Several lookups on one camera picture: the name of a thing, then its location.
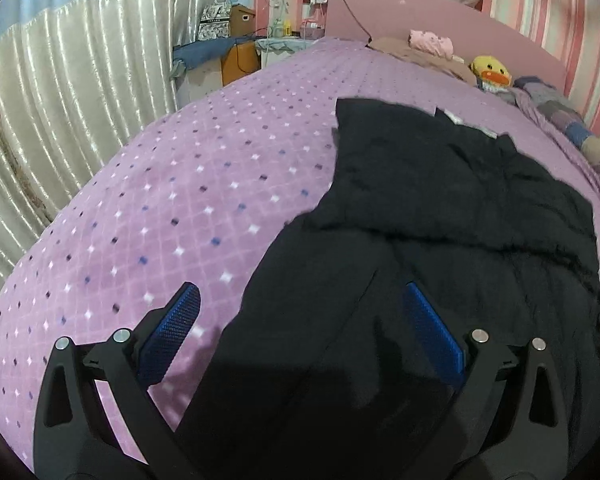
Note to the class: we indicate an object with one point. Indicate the pink container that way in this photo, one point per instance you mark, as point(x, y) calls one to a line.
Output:
point(312, 29)

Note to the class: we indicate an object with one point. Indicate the yellow duck plush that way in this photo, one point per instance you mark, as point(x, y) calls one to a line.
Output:
point(490, 70)

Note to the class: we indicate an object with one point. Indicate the floral patterned box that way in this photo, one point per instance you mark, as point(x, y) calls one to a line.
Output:
point(214, 22)

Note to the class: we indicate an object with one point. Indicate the white drawer cabinet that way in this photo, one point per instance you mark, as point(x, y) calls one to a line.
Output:
point(200, 82)

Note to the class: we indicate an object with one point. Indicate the bed with purple dotted sheet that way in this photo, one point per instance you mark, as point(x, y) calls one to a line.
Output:
point(180, 185)

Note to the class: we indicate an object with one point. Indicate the brown cardboard box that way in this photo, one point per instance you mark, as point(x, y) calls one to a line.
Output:
point(242, 21)

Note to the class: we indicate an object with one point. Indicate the nightstand with pale green cover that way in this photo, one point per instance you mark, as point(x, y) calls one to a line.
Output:
point(285, 50)

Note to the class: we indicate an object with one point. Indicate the blue cloth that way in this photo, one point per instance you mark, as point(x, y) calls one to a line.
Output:
point(205, 52)

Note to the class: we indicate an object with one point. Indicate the yellow bottle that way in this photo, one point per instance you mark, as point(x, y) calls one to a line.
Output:
point(281, 30)

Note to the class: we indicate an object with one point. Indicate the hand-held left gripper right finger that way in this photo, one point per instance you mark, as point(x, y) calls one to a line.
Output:
point(432, 332)

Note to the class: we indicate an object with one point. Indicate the cream and blue pleated curtain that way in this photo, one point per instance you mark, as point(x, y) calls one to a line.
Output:
point(80, 85)

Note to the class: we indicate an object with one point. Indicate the pink plush pillow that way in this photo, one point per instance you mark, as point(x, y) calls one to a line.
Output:
point(430, 43)

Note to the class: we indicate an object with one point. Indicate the brown pillow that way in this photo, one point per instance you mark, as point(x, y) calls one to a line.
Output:
point(420, 60)

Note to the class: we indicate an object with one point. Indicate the patchwork quilt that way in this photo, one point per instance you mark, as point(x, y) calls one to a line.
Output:
point(565, 115)

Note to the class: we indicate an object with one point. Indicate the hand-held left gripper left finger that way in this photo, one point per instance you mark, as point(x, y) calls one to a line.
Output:
point(172, 327)

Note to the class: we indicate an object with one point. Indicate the orange cabinet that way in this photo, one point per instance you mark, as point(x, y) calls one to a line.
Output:
point(240, 62)

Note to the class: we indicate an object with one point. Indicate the pink headboard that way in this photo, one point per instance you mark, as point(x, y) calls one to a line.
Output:
point(405, 10)

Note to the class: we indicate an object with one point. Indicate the black padded jacket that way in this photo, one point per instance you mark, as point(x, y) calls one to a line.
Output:
point(430, 200)

